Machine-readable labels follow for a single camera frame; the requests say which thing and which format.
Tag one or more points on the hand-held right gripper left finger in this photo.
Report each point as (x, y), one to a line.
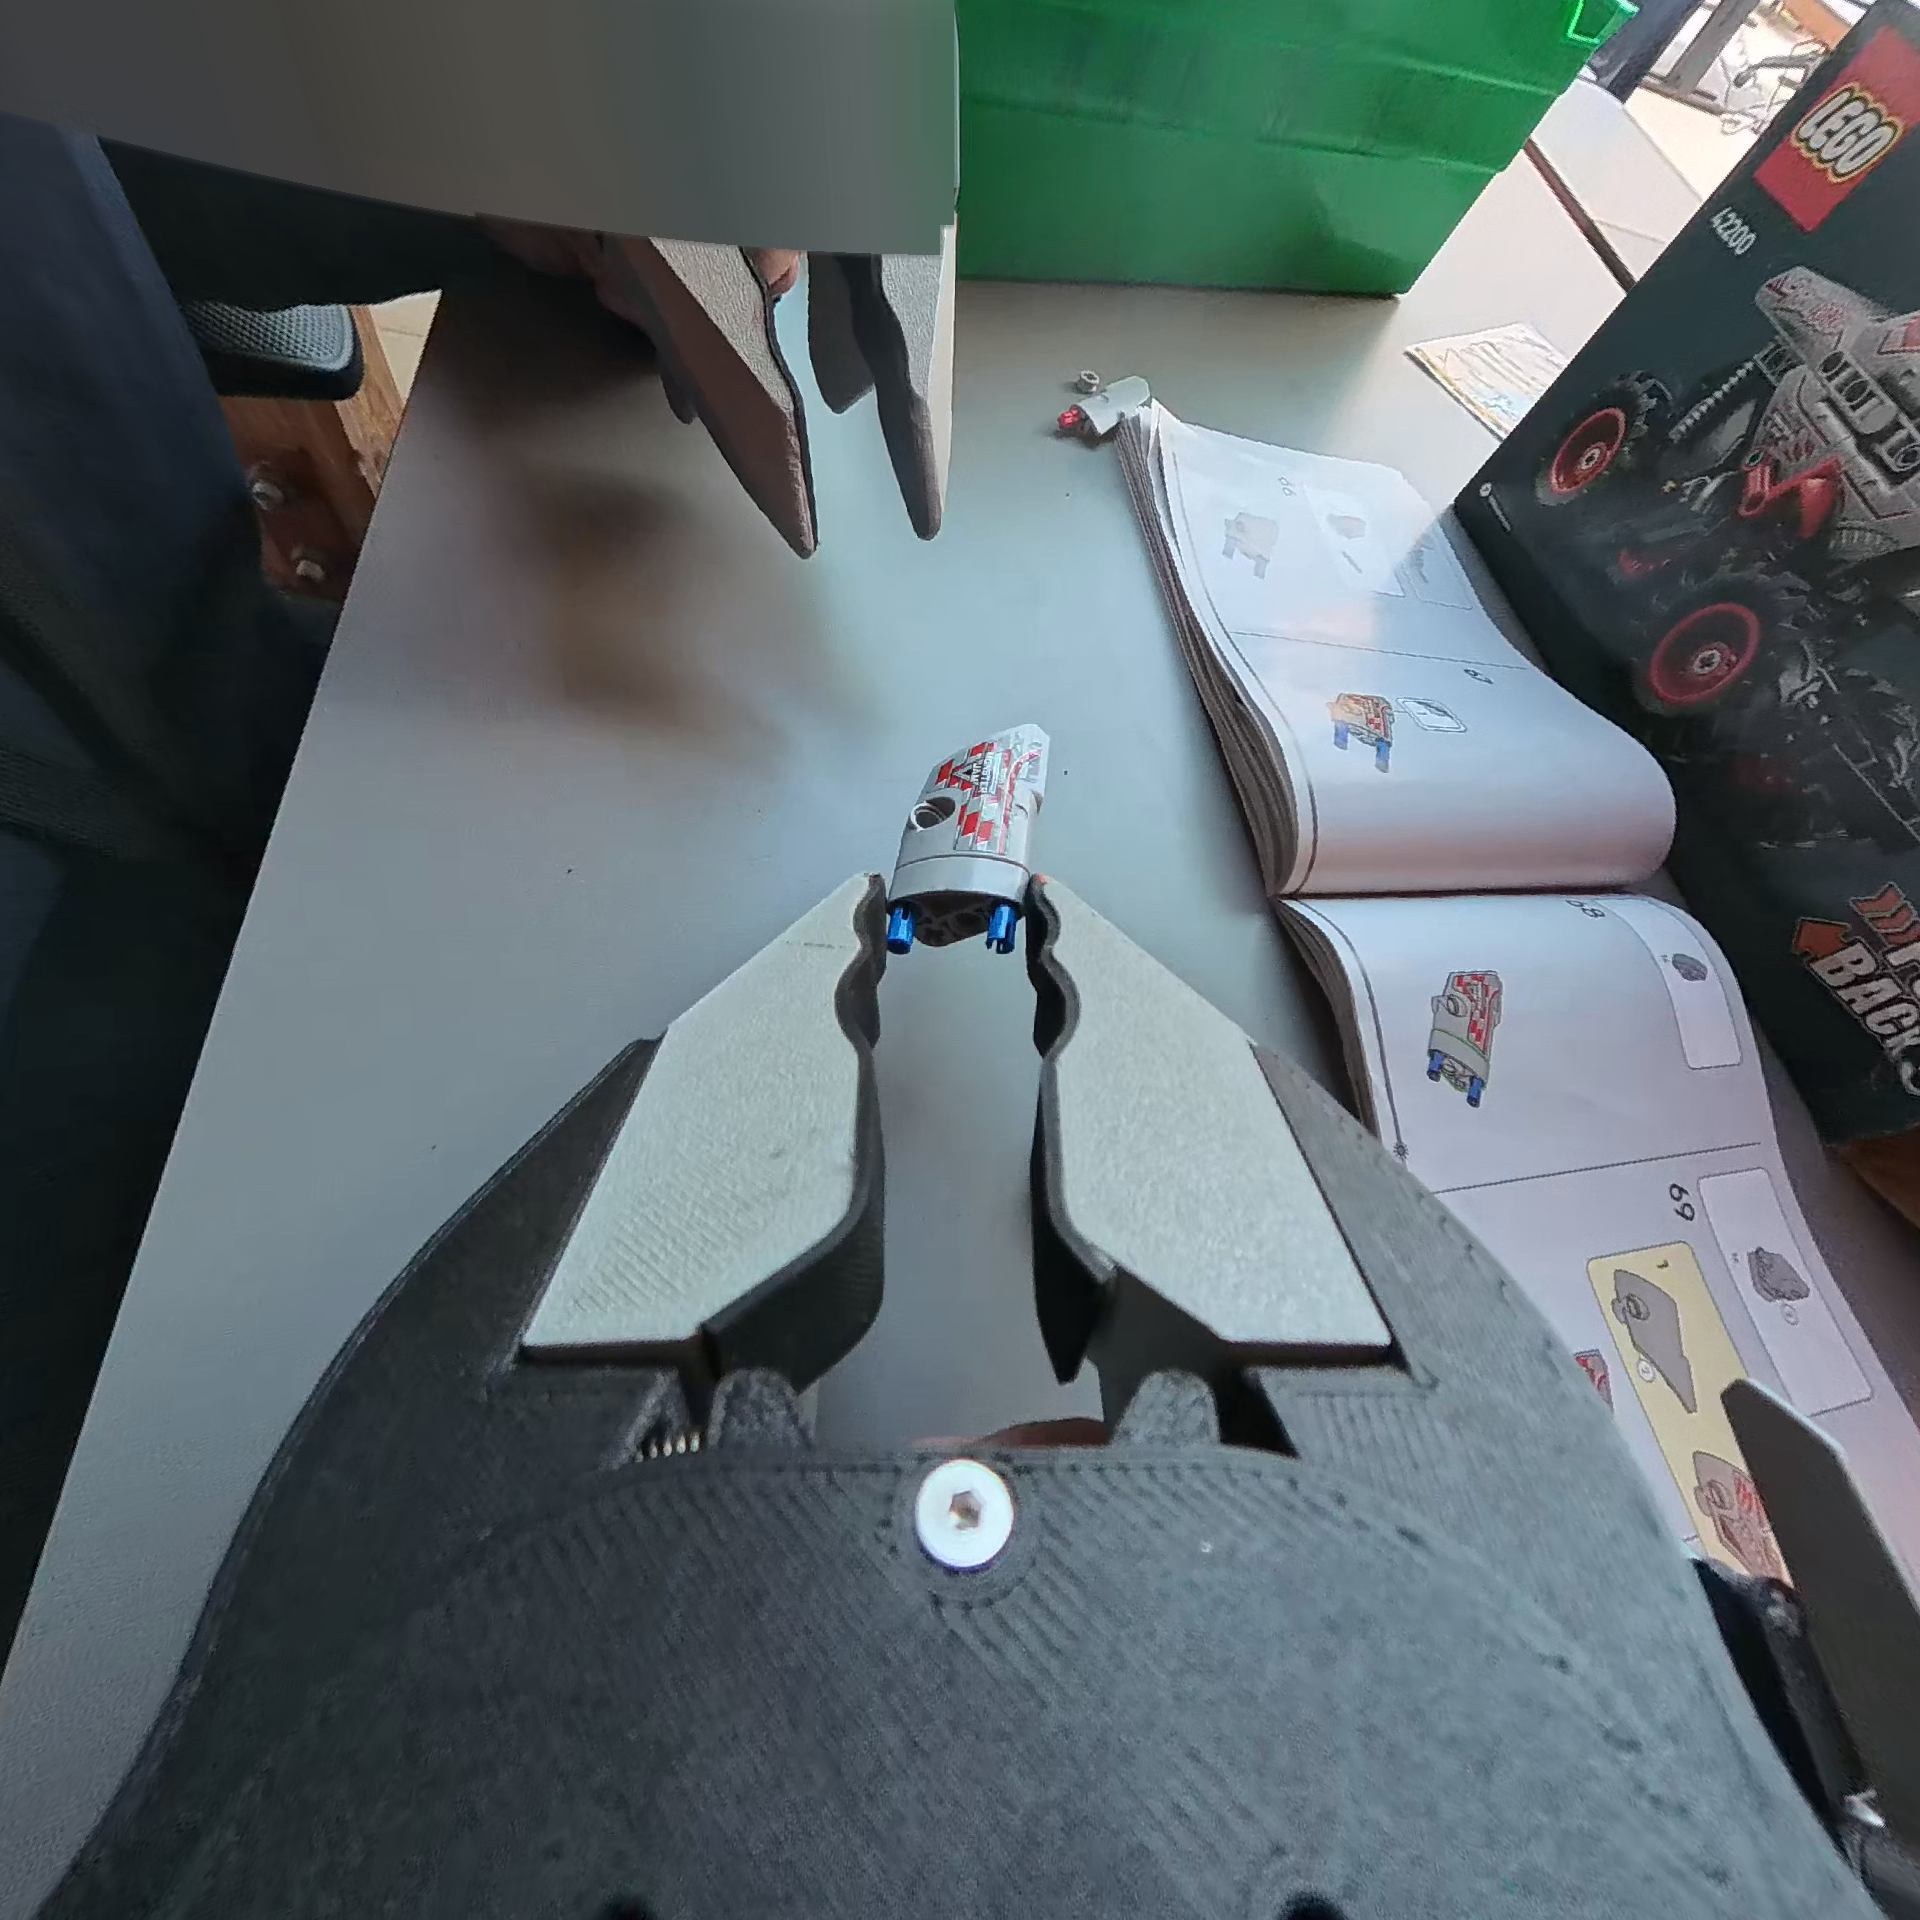
(720, 1154)

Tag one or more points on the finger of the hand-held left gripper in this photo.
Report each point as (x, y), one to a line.
(915, 375)
(733, 389)

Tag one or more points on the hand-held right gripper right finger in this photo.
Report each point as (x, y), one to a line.
(1214, 1171)

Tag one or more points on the grey lego piece red sticker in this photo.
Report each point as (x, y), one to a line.
(973, 809)

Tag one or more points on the person's left forearm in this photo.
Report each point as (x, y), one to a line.
(299, 225)

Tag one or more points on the small grey lego connector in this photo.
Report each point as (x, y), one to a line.
(1125, 403)

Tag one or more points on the lego instruction booklet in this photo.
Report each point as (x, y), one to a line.
(1424, 750)

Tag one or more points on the dark lego set box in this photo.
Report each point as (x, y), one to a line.
(1724, 523)

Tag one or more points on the person's left hand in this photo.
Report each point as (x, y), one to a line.
(562, 267)

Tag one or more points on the green plastic bin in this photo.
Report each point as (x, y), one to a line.
(1230, 149)

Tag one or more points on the black mesh chair armrest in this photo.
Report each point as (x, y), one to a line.
(276, 349)

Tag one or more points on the small paper sticker sheet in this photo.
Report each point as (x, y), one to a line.
(1493, 378)

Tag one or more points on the dark grey angled panel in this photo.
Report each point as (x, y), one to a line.
(1814, 1545)

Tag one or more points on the person's dark clothing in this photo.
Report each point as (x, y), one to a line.
(89, 750)

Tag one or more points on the wooden frame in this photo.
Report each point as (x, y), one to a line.
(322, 481)

